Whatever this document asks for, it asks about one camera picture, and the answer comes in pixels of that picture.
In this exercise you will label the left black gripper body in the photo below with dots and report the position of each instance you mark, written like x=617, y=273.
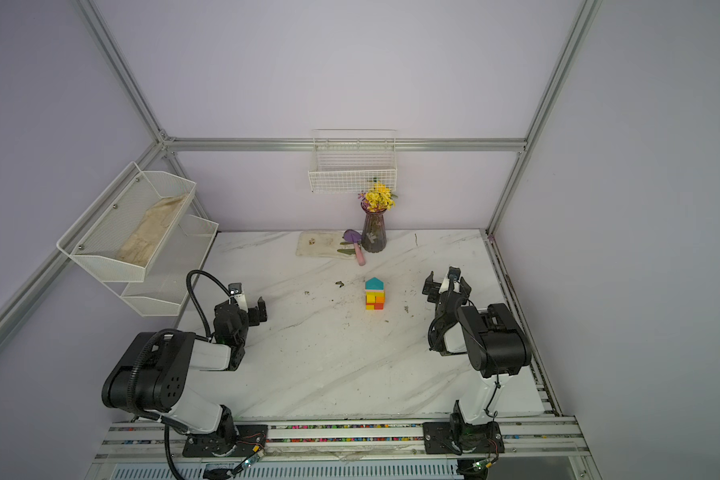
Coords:
x=251, y=318

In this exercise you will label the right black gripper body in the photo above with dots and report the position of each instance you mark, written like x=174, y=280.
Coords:
x=434, y=290

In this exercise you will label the teal wood block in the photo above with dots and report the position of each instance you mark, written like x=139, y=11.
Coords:
x=374, y=284

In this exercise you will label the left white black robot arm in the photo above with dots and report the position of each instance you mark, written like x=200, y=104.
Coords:
x=151, y=378

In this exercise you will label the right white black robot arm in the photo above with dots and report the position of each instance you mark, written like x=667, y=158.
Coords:
x=497, y=350

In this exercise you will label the lower white mesh shelf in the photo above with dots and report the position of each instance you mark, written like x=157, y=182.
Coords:
x=163, y=293

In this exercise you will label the white mesh shelf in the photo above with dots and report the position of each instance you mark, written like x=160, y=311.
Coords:
x=163, y=293
x=96, y=237

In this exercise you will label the purple glass vase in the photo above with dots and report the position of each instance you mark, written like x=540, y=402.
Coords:
x=374, y=236

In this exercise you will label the purple pink toy knife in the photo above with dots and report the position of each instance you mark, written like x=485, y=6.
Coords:
x=354, y=238

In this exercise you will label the beige cloth in shelf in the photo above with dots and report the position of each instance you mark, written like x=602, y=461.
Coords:
x=143, y=242

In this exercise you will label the yellow artificial flowers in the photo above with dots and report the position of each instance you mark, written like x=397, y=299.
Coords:
x=378, y=199

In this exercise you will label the upper white mesh shelf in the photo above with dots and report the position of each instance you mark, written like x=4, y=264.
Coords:
x=96, y=237

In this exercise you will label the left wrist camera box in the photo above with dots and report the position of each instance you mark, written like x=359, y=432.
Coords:
x=237, y=294

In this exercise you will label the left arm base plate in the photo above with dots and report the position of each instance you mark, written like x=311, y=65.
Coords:
x=225, y=443

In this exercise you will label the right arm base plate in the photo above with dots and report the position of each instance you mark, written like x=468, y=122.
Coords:
x=461, y=439

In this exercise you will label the aluminium front rail frame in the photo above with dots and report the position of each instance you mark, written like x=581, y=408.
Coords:
x=548, y=447

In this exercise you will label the white wire wall basket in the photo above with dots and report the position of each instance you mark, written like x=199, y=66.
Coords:
x=353, y=161

